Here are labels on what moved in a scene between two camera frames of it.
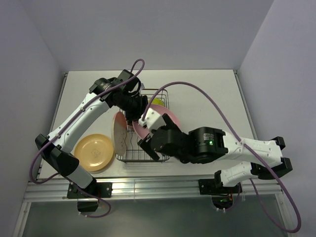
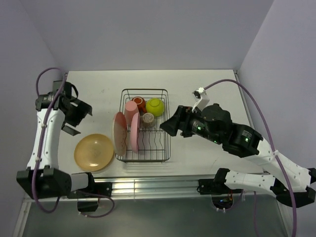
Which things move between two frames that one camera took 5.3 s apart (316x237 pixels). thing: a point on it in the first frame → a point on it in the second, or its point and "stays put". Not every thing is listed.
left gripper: [142, 102] → [82, 109]
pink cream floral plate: [119, 125] stays put
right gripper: [170, 123] → [171, 125]
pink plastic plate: [142, 132] → [135, 130]
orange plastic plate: [95, 152] stays put
